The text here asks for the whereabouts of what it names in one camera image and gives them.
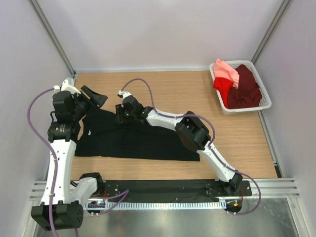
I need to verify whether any red t shirt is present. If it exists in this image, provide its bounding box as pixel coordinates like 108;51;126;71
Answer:
213;77;233;108

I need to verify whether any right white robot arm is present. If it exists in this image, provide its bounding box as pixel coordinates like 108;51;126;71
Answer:
116;91;242;196

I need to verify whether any white plastic basket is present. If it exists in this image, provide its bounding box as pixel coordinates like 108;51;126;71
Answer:
209;60;272;115

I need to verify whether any right aluminium frame post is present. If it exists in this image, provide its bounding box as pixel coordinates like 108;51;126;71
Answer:
251;0;293;64

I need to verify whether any maroon t shirt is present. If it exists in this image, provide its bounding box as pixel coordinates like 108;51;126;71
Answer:
227;64;262;109

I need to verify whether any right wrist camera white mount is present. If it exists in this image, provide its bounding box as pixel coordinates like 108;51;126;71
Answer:
118;90;132;100

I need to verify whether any left aluminium frame post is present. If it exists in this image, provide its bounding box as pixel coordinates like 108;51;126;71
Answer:
29;0;76;77

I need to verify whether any black t shirt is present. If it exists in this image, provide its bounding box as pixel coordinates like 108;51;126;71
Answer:
75;110;200;161

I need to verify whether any white slotted cable duct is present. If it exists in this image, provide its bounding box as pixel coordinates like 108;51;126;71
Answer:
86;200;227;211

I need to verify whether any pink t shirt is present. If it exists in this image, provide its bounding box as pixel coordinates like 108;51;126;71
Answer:
214;59;239;88

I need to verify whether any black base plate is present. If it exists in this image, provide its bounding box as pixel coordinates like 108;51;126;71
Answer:
95;179;252;203

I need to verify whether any aluminium front rail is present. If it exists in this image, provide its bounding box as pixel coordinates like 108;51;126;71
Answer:
29;178;300;201

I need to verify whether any aluminium frame post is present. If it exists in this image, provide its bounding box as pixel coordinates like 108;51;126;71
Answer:
29;0;76;77
251;0;293;64

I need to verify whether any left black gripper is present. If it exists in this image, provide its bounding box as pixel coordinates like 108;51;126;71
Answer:
71;86;107;120

